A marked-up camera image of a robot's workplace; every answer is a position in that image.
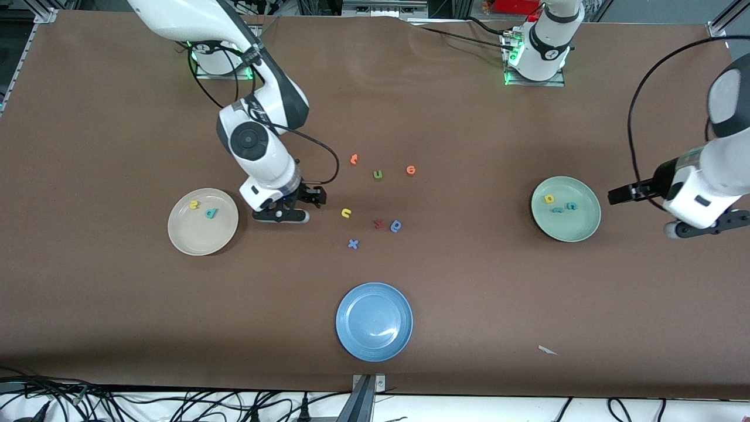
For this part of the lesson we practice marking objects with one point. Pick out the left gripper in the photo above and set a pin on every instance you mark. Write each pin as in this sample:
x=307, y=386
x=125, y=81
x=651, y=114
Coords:
x=651, y=186

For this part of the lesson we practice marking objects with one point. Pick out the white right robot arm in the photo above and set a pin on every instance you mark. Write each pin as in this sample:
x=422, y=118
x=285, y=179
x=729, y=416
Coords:
x=258, y=152

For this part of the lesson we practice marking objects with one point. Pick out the red box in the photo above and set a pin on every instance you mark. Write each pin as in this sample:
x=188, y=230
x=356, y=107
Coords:
x=515, y=6

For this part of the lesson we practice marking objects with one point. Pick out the grey metal box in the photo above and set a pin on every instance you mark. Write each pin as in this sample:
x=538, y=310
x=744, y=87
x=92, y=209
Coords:
x=384, y=7

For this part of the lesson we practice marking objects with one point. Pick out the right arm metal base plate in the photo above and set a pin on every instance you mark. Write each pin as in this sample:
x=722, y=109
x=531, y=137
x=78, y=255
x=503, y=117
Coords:
x=202, y=74

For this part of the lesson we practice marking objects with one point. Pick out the beige round plate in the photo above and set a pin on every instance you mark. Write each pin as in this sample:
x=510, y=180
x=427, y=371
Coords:
x=203, y=221

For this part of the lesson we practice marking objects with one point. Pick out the green round plate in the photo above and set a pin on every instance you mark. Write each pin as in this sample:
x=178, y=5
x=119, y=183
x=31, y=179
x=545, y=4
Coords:
x=577, y=225

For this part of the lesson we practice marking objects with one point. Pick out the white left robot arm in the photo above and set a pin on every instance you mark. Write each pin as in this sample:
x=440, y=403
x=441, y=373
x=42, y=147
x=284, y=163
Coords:
x=732, y=158

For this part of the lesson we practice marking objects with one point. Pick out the aluminium frame rail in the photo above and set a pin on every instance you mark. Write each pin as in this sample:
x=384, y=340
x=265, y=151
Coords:
x=718, y=29
x=23, y=58

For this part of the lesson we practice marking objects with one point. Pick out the metal table edge bracket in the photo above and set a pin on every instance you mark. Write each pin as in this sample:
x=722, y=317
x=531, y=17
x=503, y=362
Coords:
x=366, y=392

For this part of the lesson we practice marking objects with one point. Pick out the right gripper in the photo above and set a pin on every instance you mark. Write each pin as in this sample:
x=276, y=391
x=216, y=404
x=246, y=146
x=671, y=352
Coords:
x=306, y=194

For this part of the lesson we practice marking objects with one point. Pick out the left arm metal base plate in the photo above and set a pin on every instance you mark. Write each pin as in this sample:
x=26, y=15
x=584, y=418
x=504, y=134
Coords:
x=536, y=83

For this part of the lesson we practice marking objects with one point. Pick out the blue round plate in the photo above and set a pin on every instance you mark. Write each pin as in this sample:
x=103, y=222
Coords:
x=374, y=322

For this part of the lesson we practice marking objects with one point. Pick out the white paper scrap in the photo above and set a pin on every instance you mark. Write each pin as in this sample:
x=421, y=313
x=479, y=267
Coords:
x=547, y=350

